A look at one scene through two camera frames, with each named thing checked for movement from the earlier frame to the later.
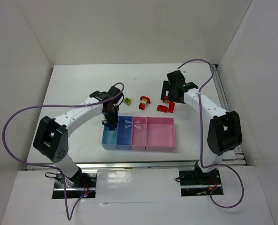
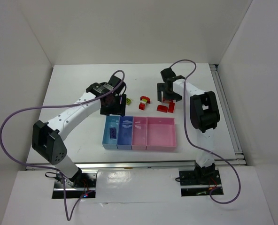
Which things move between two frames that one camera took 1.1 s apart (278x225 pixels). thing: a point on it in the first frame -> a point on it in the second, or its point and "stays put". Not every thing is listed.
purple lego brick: [111, 127] -> [112, 133]
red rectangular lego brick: [171, 107] stays put
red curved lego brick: [162, 108] stays put
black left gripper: [110, 121] -> [113, 108]
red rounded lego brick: [166, 101] stays put
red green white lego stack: [144, 100] stays put
